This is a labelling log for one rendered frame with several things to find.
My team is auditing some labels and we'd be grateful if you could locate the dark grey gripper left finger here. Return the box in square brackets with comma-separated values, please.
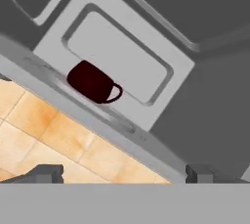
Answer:
[0, 163, 64, 185]

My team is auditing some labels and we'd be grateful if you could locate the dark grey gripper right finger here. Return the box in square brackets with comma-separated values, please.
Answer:
[185, 163, 243, 185]

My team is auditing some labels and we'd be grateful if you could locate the light grey cupboard door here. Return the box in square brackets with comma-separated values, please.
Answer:
[32, 0, 196, 133]

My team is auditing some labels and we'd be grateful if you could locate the dark maroon mug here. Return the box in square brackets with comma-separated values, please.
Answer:
[65, 59, 124, 105]

